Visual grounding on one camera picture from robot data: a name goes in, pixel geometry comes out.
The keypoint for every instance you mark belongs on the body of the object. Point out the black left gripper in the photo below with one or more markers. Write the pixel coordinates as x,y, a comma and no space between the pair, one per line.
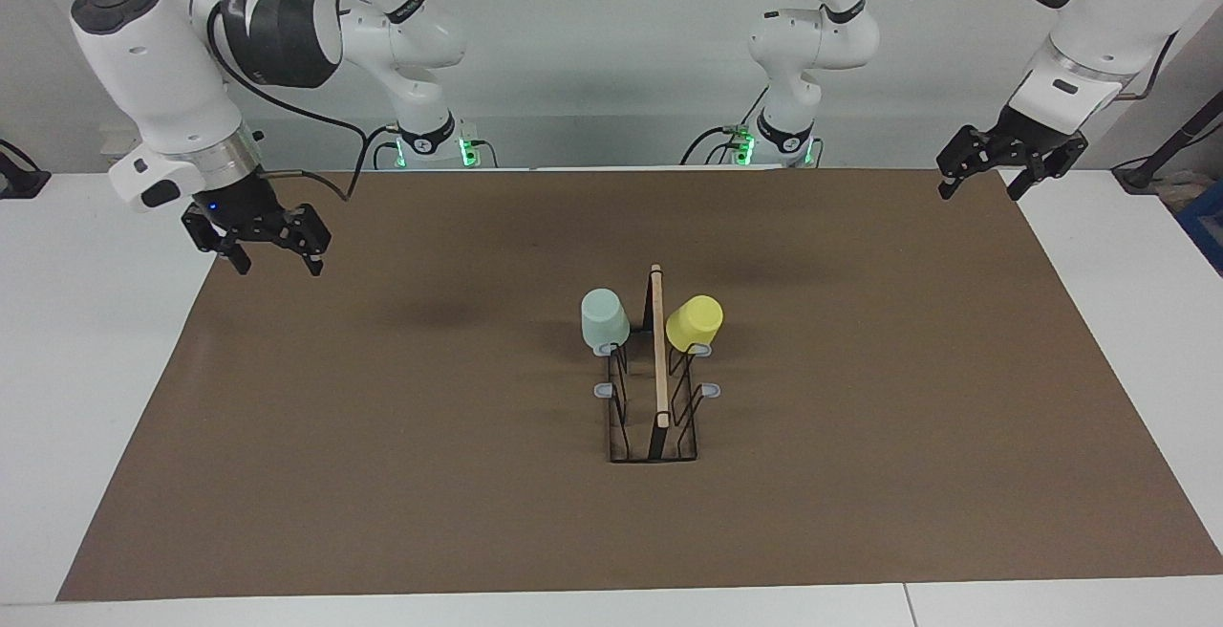
1018,144

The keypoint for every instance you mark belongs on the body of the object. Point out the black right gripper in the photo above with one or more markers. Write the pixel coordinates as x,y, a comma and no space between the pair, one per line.
253,216

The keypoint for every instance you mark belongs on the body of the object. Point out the yellow plastic cup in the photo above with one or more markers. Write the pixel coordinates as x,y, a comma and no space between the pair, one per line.
695,323

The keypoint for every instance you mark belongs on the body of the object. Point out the pale green plastic cup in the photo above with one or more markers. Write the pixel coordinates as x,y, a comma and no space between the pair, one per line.
604,321

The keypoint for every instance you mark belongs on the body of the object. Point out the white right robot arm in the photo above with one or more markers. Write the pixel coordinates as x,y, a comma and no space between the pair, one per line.
162,63

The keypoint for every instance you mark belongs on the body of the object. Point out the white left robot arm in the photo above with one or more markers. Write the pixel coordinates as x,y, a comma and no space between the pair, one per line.
812,44

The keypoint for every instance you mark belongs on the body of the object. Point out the black stand pole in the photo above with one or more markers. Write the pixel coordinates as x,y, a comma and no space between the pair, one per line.
1175,140

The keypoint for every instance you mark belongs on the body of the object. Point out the blue crate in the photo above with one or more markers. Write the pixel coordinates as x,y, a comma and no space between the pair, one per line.
1206,226

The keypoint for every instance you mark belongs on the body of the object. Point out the brown table mat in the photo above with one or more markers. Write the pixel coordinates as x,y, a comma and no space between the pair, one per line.
478,493

